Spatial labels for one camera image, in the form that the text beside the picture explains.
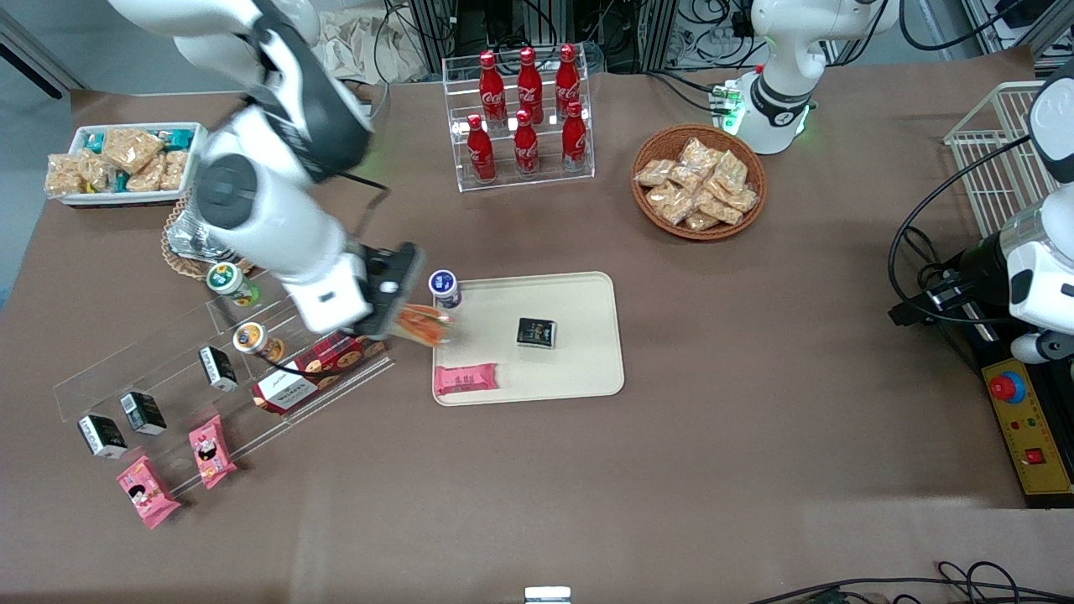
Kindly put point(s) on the green cap yogurt bottle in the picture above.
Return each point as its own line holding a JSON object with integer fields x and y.
{"x": 231, "y": 283}

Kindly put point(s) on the sandwich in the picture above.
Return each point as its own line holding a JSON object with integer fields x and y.
{"x": 426, "y": 327}

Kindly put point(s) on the pink snack packet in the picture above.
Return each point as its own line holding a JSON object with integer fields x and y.
{"x": 211, "y": 451}
{"x": 147, "y": 492}

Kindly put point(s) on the small white device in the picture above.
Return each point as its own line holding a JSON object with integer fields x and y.
{"x": 548, "y": 595}

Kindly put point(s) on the yellow emergency stop box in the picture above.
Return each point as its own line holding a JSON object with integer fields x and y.
{"x": 1036, "y": 453}

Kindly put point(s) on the beige serving tray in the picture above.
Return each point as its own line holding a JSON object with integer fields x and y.
{"x": 570, "y": 369}

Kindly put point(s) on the red cola bottle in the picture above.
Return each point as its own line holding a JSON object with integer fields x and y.
{"x": 567, "y": 80}
{"x": 529, "y": 84}
{"x": 481, "y": 155}
{"x": 492, "y": 88}
{"x": 526, "y": 151}
{"x": 575, "y": 143}

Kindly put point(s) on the red cookie box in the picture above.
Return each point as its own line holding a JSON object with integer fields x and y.
{"x": 310, "y": 373}

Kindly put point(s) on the clear acrylic stepped shelf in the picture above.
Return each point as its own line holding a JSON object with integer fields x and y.
{"x": 168, "y": 369}

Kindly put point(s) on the white rectangular snack tray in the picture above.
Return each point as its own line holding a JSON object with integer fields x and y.
{"x": 134, "y": 199}

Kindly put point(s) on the aluminium foil container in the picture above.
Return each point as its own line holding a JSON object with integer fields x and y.
{"x": 189, "y": 239}

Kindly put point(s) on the clear wrapped cracker packet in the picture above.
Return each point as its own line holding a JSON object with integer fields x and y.
{"x": 701, "y": 155}
{"x": 720, "y": 208}
{"x": 703, "y": 221}
{"x": 732, "y": 172}
{"x": 654, "y": 172}
{"x": 671, "y": 204}
{"x": 743, "y": 200}

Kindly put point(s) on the blue cap yogurt bottle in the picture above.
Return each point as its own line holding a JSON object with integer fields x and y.
{"x": 445, "y": 287}

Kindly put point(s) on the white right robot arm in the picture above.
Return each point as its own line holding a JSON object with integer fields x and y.
{"x": 268, "y": 210}

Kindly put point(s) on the round wicker basket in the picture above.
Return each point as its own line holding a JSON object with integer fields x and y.
{"x": 671, "y": 235}

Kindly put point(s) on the small black box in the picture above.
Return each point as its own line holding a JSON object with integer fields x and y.
{"x": 537, "y": 333}

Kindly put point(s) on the teal snack packet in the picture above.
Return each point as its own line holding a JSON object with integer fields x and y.
{"x": 179, "y": 138}
{"x": 94, "y": 143}

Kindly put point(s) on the small black carton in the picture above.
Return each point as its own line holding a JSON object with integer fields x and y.
{"x": 220, "y": 370}
{"x": 102, "y": 436}
{"x": 143, "y": 413}

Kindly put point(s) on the pink wrapped bar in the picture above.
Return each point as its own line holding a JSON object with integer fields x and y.
{"x": 466, "y": 379}

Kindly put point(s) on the large rice cracker packet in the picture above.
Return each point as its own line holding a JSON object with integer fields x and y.
{"x": 132, "y": 149}

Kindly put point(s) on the orange cap yogurt bottle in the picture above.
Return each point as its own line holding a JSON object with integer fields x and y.
{"x": 256, "y": 341}

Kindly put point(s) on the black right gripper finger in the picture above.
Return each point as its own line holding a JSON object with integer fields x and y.
{"x": 408, "y": 312}
{"x": 384, "y": 337}

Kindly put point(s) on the oval wicker basket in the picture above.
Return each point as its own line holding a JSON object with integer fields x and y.
{"x": 180, "y": 260}

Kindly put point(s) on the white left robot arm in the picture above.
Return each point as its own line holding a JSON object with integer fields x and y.
{"x": 784, "y": 50}

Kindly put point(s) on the crumpled beige cloth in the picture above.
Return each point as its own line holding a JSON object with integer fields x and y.
{"x": 377, "y": 46}

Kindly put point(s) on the clear acrylic bottle rack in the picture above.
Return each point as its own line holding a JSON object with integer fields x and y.
{"x": 537, "y": 183}

